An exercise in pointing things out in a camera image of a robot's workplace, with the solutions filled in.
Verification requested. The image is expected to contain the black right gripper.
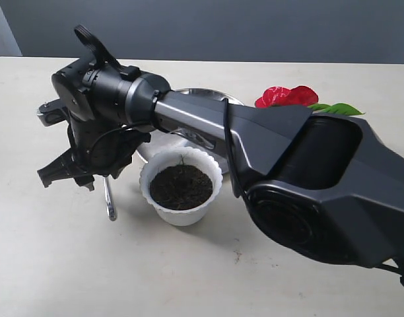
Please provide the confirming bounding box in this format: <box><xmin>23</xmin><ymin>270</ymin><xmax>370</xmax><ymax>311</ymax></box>
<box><xmin>37</xmin><ymin>122</ymin><xmax>151</xmax><ymax>192</ymax></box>

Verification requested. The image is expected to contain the small silver metal spoon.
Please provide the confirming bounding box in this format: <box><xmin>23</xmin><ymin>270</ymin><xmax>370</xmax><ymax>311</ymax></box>
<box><xmin>103</xmin><ymin>176</ymin><xmax>118</xmax><ymax>221</ymax></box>

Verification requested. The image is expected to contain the red artificial flower with leaves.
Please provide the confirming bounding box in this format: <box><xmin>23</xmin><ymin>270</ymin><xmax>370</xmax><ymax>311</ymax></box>
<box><xmin>255</xmin><ymin>85</ymin><xmax>364</xmax><ymax>116</ymax></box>

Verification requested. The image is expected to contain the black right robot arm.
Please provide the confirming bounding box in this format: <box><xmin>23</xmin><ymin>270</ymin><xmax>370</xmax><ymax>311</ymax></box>
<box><xmin>37</xmin><ymin>59</ymin><xmax>404</xmax><ymax>286</ymax></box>

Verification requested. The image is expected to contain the white scalloped flower pot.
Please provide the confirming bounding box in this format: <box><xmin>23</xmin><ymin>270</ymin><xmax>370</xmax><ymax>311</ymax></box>
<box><xmin>139</xmin><ymin>147</ymin><xmax>223</xmax><ymax>227</ymax></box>

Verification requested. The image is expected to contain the dark soil in pot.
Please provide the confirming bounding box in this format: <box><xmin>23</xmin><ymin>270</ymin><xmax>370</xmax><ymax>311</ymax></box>
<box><xmin>149</xmin><ymin>164</ymin><xmax>213</xmax><ymax>211</ymax></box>

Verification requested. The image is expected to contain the round stainless steel plate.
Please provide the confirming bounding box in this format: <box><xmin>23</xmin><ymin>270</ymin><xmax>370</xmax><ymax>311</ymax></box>
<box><xmin>137</xmin><ymin>88</ymin><xmax>243</xmax><ymax>174</ymax></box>

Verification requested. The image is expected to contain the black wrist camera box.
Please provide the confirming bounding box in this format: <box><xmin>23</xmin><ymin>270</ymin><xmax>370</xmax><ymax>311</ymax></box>
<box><xmin>36</xmin><ymin>98</ymin><xmax>70</xmax><ymax>127</ymax></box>

